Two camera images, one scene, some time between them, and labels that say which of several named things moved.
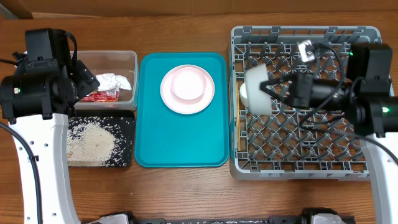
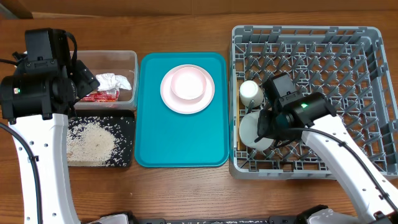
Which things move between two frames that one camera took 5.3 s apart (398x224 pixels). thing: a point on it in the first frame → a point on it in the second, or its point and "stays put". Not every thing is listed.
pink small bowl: (188, 83) stays put
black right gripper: (299, 96) → (263, 131)
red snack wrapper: (105, 96) stays put
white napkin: (111, 82) stays put
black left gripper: (85, 81) stays put
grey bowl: (258, 101) → (249, 132)
